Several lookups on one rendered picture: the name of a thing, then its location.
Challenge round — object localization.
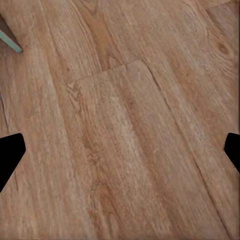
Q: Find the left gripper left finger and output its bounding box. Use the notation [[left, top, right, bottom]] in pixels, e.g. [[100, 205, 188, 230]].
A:
[[0, 133, 26, 193]]

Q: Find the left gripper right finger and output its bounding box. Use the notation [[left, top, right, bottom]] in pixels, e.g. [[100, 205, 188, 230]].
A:
[[224, 132, 240, 173]]

